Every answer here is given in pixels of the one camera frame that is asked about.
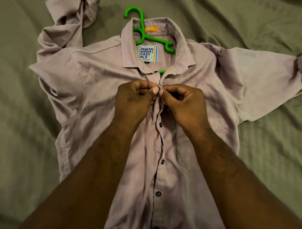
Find pile of coloured plastic hangers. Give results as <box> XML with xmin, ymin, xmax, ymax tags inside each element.
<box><xmin>124</xmin><ymin>6</ymin><xmax>176</xmax><ymax>75</ymax></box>

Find person's left forearm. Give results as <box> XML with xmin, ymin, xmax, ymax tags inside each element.
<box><xmin>19</xmin><ymin>125</ymin><xmax>137</xmax><ymax>229</ymax></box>

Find person's right forearm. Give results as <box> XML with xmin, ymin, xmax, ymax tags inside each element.
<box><xmin>191</xmin><ymin>128</ymin><xmax>302</xmax><ymax>229</ymax></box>

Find bed with taupe sheet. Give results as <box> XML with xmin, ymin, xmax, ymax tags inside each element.
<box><xmin>0</xmin><ymin>0</ymin><xmax>302</xmax><ymax>229</ymax></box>

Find person's right hand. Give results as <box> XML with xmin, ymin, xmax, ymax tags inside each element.
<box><xmin>159</xmin><ymin>84</ymin><xmax>211</xmax><ymax>140</ymax></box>

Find pink garment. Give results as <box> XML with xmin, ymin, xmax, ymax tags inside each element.
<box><xmin>29</xmin><ymin>0</ymin><xmax>302</xmax><ymax>229</ymax></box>

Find person's left hand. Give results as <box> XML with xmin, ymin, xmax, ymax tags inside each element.
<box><xmin>113</xmin><ymin>80</ymin><xmax>160</xmax><ymax>132</ymax></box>

